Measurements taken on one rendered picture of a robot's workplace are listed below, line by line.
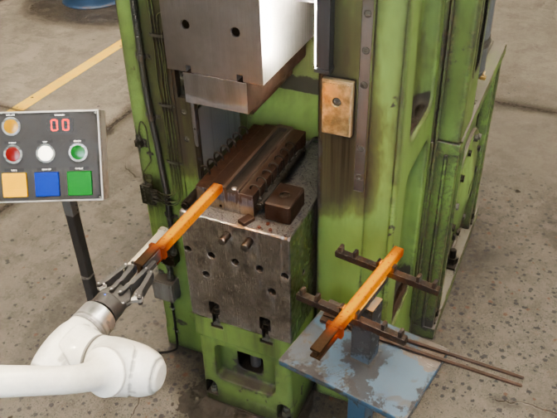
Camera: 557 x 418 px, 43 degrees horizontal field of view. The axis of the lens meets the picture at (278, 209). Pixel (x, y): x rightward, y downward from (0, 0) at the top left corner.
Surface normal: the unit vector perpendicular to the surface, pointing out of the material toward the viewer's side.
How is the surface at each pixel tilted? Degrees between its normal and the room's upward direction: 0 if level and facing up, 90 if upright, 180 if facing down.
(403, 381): 0
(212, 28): 90
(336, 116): 90
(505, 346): 0
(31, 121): 60
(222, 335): 90
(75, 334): 2
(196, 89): 90
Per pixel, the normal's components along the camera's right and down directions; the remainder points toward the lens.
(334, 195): -0.41, 0.54
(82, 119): 0.00, 0.11
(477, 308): -0.03, -0.80
